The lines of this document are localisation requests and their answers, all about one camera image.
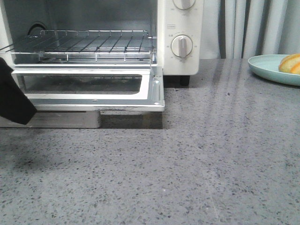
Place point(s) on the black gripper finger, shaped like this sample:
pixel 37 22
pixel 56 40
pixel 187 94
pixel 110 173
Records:
pixel 14 105

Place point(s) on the glass oven door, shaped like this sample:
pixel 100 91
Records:
pixel 74 97

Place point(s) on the golden croissant bread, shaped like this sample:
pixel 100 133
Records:
pixel 290 64

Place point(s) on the white Toshiba toaster oven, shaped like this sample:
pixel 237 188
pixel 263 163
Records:
pixel 162 20

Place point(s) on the lower white oven knob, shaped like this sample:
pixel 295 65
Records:
pixel 182 46

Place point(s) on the white oven knob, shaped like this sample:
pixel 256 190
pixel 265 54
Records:
pixel 182 46
pixel 183 4

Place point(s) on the upper white oven knob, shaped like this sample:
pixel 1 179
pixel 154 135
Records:
pixel 183 4

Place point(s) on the grey pleated curtain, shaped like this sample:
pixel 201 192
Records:
pixel 249 28

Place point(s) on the light green plate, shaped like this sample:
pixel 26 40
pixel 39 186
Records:
pixel 266 66

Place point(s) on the metal wire oven rack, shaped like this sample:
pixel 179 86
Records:
pixel 84 47

